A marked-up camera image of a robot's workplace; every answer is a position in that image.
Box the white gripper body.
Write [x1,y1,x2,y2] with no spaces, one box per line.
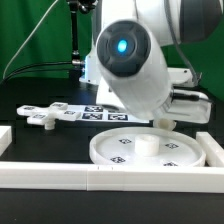
[152,89,212,123]

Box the white round table top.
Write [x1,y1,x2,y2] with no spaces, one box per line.
[89,127,206,167]

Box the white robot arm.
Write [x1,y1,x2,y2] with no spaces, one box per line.
[85,0,224,123]

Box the white right fence bar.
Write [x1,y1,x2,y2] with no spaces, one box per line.
[196,132,224,168]

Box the white fence bar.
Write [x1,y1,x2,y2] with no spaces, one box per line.
[196,132,224,168]
[0,162,224,193]
[0,126,12,156]

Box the white marker tag sheet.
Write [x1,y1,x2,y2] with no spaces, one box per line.
[68,105,148,123]

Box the white cross table base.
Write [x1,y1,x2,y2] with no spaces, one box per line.
[17,102,81,130]

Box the white left fence bar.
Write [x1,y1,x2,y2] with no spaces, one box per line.
[0,126,12,156]

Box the white front fence bar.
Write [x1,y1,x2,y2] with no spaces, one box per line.
[0,162,224,193]

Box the black cable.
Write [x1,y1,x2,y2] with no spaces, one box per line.
[0,60,84,84]

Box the black camera stand pole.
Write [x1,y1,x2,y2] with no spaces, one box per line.
[66,0,96,79]

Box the grey cable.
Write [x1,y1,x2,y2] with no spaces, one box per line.
[2,0,60,80]

